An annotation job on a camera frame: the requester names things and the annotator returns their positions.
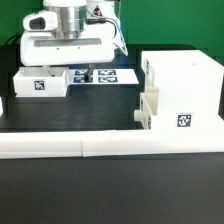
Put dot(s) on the white drawer cabinet box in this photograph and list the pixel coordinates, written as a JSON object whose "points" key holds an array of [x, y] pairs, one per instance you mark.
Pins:
{"points": [[190, 86]]}

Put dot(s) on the white front fence rail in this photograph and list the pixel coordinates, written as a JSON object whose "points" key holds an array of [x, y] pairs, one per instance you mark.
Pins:
{"points": [[108, 143]]}

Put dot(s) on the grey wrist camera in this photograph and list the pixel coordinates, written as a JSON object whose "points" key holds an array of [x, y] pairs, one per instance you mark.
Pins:
{"points": [[40, 21]]}

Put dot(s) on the white drawer with knob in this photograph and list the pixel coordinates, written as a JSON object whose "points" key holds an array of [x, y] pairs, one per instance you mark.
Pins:
{"points": [[148, 107]]}

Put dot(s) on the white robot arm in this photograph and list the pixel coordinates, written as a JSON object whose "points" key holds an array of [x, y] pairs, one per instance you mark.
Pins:
{"points": [[67, 32]]}

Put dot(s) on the white marker sheet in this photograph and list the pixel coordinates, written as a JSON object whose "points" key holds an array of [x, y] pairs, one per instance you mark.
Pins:
{"points": [[103, 77]]}

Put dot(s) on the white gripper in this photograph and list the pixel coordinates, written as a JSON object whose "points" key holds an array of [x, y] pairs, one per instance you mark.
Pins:
{"points": [[43, 49]]}

